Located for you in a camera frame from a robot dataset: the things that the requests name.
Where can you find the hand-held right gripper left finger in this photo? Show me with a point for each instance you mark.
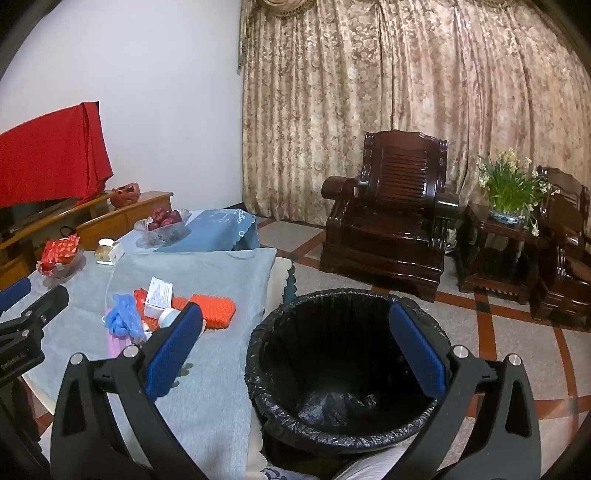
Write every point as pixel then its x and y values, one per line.
pixel 175 350

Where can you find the dark wooden side table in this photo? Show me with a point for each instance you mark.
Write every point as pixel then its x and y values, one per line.
pixel 494 258

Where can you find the red patterned snack packet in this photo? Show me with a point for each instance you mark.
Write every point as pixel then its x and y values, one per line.
pixel 60 251

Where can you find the cream scalloped table cover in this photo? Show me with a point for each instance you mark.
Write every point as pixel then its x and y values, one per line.
pixel 279 277

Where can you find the red cloth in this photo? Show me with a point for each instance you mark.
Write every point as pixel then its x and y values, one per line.
pixel 46 152

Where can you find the white-lidded jar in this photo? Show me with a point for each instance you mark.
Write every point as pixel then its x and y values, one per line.
pixel 104 251

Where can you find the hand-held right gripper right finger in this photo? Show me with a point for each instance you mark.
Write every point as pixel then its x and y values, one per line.
pixel 418 350

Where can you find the wooden television cabinet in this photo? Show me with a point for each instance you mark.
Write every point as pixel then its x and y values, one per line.
pixel 106 221

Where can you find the black television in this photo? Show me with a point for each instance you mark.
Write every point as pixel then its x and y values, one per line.
pixel 23 217

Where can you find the beige floral curtain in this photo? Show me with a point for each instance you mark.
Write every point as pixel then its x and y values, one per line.
pixel 369 69

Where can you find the blue tablecloth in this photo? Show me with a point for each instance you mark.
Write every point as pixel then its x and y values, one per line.
pixel 217 230

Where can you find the dark wooden armchair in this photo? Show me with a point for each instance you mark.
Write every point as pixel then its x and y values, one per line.
pixel 388 230
pixel 563 277

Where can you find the light grey tablecloth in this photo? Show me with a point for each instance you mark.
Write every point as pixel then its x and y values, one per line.
pixel 207 277

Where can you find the small glass dish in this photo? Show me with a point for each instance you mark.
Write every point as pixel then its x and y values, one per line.
pixel 69 274

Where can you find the black-lined trash bin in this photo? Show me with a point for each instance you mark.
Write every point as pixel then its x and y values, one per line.
pixel 323 332

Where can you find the blue white ceramic pot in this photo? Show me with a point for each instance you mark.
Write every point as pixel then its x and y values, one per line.
pixel 508 218

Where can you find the small white box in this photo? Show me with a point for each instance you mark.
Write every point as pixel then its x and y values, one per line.
pixel 117 251

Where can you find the large orange foam pad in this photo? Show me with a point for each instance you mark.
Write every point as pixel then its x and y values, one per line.
pixel 217 311

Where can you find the flowering green plant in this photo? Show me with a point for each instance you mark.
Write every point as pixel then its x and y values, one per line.
pixel 510 184

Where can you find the glass fruit bowl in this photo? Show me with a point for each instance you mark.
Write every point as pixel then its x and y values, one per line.
pixel 161 235

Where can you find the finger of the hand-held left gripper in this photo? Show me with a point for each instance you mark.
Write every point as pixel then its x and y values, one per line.
pixel 48 302
pixel 14 293

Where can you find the white medicine box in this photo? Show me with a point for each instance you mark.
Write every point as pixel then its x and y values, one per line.
pixel 159 295

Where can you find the blue glove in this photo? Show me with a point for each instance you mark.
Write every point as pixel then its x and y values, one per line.
pixel 124 314

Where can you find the red apple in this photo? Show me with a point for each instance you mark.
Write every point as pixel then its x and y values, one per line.
pixel 159 213
pixel 154 226
pixel 174 217

